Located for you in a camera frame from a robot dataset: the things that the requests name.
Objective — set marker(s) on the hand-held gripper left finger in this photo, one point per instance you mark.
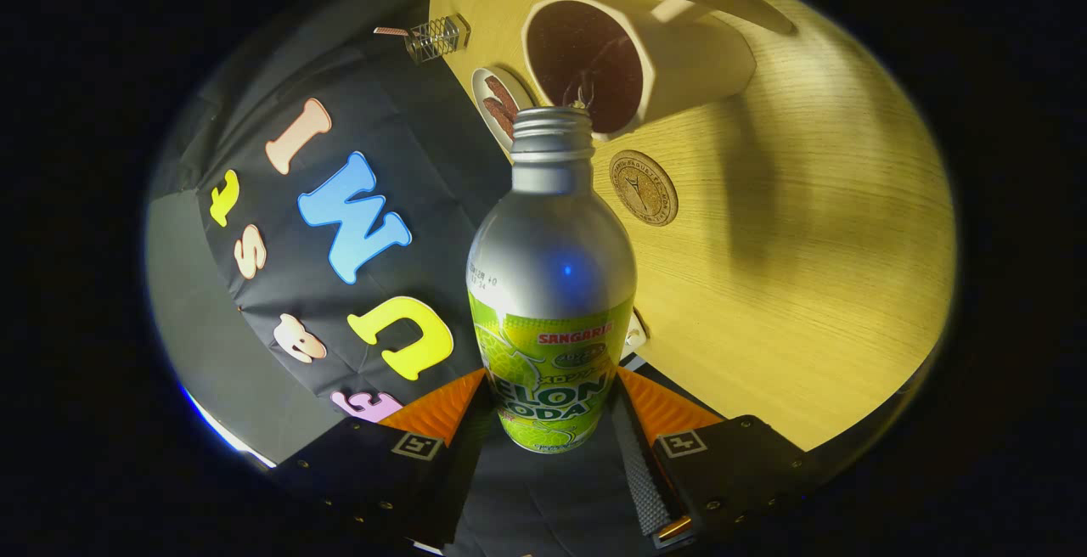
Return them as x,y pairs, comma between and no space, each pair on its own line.
463,464

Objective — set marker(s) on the white toaster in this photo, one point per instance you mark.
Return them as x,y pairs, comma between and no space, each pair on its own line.
635,332

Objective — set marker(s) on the white round plate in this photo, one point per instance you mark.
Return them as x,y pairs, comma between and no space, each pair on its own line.
481,86

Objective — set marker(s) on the wooden table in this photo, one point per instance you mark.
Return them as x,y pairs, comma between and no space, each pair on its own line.
807,285

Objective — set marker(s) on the pink stick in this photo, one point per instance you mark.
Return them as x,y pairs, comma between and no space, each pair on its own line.
391,31

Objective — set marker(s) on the round wooden coaster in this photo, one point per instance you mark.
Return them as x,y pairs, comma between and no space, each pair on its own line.
644,188

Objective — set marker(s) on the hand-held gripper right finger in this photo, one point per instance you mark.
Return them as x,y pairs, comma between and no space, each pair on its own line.
641,481

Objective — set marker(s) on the brown meat slice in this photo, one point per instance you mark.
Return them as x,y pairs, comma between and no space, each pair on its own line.
506,97
499,120

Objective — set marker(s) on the silver green juice bottle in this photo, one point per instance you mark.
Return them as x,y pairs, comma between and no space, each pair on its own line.
552,268

